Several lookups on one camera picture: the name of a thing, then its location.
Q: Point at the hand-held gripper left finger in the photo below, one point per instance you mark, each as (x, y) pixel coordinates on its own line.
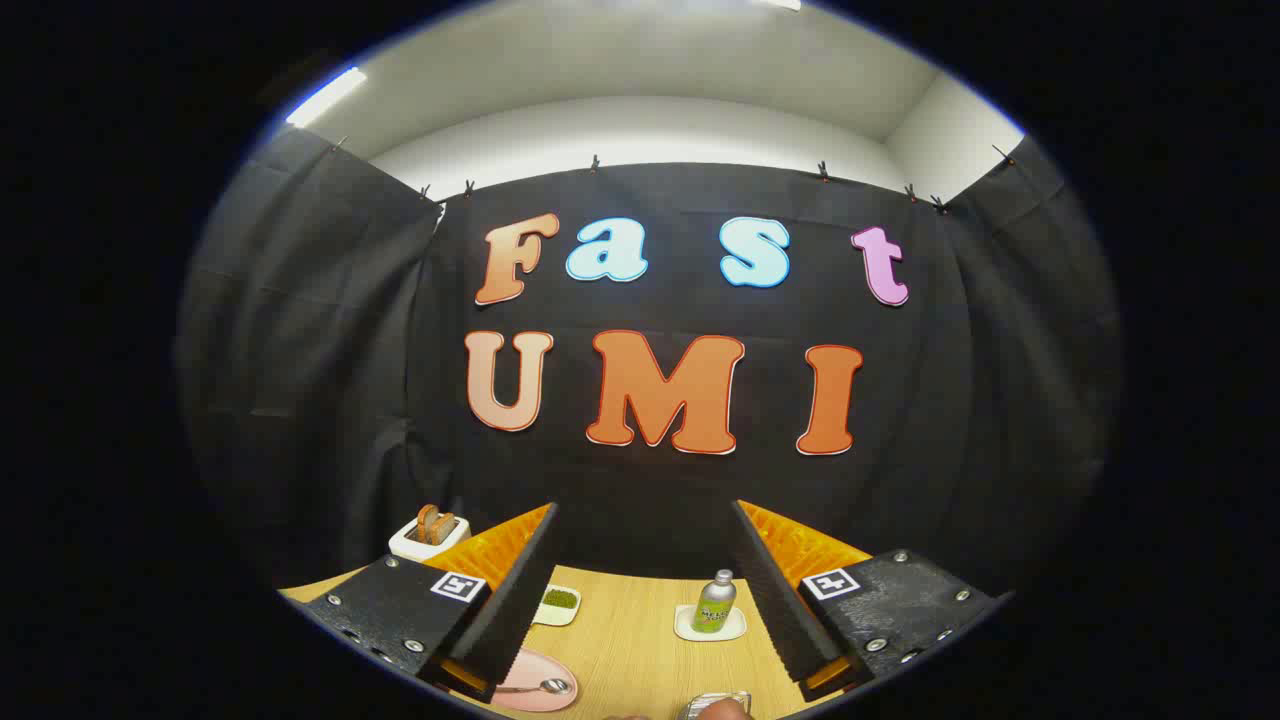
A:
(520, 590)

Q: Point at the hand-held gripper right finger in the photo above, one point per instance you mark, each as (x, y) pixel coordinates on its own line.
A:
(775, 590)

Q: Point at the metal spoon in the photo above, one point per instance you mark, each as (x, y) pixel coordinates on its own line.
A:
(552, 686)

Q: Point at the white divided dish with beans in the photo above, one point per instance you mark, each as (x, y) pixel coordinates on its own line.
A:
(558, 604)

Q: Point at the green soda bottle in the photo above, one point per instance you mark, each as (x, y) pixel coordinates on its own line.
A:
(714, 605)

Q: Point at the pink round plate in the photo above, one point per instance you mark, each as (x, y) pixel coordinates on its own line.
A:
(545, 665)

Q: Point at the white square coaster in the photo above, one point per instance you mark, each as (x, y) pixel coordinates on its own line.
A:
(690, 628)

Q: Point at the white toaster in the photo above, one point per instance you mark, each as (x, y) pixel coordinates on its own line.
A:
(425, 545)

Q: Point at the toasted bread slices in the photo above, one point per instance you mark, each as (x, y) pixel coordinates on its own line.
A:
(435, 523)

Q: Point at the perforated metal basket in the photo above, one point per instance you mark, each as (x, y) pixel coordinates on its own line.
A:
(705, 703)

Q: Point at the row of black cloth clips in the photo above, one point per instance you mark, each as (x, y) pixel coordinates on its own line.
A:
(595, 163)

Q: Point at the ceiling light strip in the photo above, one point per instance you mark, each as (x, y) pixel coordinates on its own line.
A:
(325, 97)

